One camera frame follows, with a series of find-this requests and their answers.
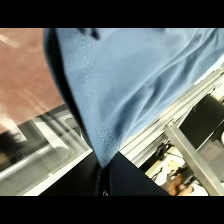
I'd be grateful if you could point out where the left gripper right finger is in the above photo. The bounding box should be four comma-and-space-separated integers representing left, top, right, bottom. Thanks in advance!
102, 150, 170, 197

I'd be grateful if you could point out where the silver frame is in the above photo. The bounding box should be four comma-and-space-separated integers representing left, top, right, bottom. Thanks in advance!
0, 64, 224, 197

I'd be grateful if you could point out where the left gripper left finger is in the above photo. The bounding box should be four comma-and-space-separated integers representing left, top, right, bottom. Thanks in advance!
40, 150, 103, 197

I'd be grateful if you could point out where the blue shirt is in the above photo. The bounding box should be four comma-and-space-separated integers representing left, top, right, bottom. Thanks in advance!
43, 28, 224, 170

